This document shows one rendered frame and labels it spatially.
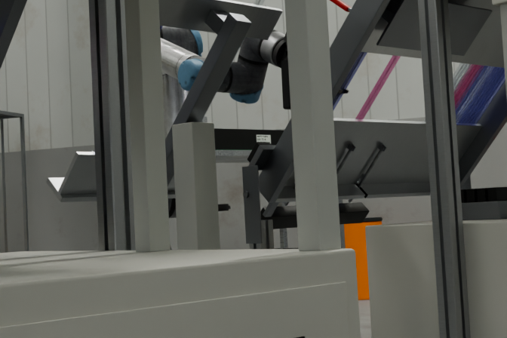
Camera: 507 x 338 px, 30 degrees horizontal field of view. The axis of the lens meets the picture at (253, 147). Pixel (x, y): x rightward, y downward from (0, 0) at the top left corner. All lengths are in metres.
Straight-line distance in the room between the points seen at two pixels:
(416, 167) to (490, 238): 0.77
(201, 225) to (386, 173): 0.71
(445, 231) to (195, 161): 0.49
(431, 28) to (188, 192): 0.55
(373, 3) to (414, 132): 0.53
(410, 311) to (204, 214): 0.43
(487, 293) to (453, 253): 0.09
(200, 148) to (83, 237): 6.48
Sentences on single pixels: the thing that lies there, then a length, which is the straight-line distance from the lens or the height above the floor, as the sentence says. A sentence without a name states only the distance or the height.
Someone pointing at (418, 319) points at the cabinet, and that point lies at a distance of 1.84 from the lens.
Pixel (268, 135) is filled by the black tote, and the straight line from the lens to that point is 4.72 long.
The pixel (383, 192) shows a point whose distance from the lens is 2.38.
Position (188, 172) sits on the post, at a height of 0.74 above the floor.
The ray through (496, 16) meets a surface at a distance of 2.27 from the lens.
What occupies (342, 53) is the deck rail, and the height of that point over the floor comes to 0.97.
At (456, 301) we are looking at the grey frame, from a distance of 1.74.
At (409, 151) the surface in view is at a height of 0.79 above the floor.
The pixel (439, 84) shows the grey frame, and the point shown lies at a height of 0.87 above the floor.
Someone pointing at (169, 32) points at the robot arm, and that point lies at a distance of 2.57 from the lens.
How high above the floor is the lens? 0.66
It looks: 4 degrees up
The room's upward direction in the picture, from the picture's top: 3 degrees counter-clockwise
